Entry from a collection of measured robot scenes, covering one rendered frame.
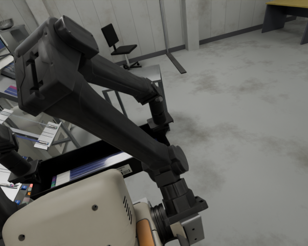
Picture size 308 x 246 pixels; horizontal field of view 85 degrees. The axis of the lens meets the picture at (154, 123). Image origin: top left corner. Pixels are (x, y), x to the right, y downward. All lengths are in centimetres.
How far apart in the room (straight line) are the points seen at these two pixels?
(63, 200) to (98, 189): 6
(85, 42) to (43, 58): 7
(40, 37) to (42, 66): 5
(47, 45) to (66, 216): 27
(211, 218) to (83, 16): 468
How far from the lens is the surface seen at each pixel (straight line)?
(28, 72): 29
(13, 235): 41
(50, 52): 26
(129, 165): 73
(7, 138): 68
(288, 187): 205
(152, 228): 45
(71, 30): 29
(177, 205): 46
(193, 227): 47
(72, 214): 36
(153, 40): 506
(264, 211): 186
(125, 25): 492
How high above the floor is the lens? 165
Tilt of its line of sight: 39 degrees down
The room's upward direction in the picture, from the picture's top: 15 degrees counter-clockwise
